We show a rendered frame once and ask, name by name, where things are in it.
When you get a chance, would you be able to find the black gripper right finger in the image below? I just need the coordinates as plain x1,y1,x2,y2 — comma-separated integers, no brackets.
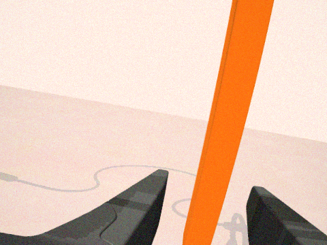
246,186,327,245

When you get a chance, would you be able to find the orange handle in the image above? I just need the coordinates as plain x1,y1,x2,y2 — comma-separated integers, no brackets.
182,0,275,245

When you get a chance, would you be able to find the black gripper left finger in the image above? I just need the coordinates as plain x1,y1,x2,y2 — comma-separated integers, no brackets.
0,169,169,245

